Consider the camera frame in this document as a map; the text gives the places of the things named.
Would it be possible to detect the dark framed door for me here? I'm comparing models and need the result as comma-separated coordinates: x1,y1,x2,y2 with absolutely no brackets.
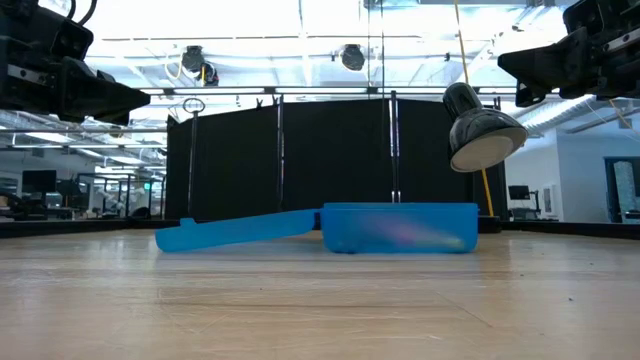
603,156,640,222

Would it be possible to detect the black desk lamp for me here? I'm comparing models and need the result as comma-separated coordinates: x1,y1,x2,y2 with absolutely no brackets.
439,81,529,234

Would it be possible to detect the black curtain backdrop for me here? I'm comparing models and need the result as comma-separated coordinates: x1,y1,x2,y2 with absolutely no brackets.
164,97,507,221

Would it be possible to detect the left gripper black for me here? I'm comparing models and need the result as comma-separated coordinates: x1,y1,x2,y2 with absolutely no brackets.
0,0,152,127

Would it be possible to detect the ring on thin stand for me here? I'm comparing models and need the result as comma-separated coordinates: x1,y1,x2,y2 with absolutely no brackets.
181,96,207,217

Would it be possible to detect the blue translucent supply box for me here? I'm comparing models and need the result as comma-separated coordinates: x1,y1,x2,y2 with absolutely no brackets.
154,201,480,255

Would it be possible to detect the chrome stand pole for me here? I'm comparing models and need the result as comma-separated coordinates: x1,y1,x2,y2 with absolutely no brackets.
388,89,402,205
276,94,285,211

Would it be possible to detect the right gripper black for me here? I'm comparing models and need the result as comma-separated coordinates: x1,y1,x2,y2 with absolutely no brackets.
497,0,640,109

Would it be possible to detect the black overhead camera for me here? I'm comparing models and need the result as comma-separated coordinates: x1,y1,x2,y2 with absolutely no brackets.
341,43,366,72

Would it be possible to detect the yellow cable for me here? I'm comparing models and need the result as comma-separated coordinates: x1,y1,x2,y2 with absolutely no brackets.
452,0,496,217

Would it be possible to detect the white wall box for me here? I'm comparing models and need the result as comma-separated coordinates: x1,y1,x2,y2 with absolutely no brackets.
541,183,557,217

